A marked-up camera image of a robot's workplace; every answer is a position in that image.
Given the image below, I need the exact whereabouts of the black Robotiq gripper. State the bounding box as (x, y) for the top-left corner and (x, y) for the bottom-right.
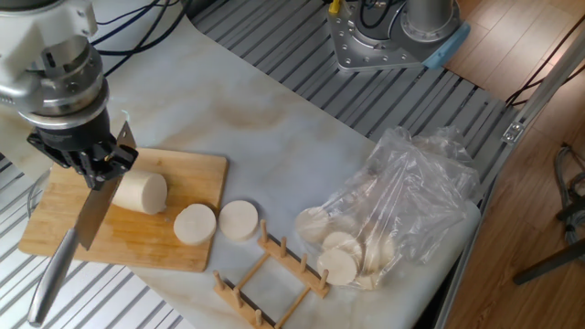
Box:
(26, 109), (140, 192)

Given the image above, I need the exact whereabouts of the clear plastic bag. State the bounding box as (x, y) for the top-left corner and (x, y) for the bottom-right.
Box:
(294, 125), (484, 292)

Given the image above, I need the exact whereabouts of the aluminium frame beam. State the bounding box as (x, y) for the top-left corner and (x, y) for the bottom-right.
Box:
(432, 27), (585, 329)

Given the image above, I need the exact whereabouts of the black floor cable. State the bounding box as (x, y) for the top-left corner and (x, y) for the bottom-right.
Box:
(505, 13), (585, 109)

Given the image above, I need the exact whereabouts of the large white radish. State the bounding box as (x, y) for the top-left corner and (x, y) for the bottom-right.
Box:
(112, 169), (169, 216)

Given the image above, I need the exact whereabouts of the silver corner bracket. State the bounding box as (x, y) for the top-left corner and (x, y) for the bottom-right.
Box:
(501, 121), (525, 145)

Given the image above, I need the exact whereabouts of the white radish slice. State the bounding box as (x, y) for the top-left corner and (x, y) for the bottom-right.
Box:
(364, 235), (397, 274)
(321, 230), (365, 266)
(315, 248), (360, 287)
(218, 199), (260, 242)
(173, 203), (218, 247)
(295, 207), (332, 245)
(354, 271), (383, 292)

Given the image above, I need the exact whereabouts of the black metal stand leg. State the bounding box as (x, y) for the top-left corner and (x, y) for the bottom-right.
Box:
(512, 196), (585, 287)

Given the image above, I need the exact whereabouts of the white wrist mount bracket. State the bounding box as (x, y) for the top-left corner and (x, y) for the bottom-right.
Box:
(0, 0), (100, 113)

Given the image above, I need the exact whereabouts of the wooden peg rack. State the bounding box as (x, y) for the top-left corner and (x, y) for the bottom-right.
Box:
(213, 220), (331, 329)

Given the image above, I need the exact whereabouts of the grey cable bundle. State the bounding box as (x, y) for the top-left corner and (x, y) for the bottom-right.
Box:
(552, 143), (585, 248)

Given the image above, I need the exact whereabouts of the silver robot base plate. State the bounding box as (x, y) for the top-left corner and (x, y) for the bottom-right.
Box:
(326, 0), (458, 73)

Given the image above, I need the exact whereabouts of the steel cleaver knife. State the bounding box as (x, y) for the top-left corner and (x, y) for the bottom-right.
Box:
(27, 121), (137, 328)

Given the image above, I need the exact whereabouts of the bamboo cutting board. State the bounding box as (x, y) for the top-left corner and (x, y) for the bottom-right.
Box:
(18, 146), (229, 273)

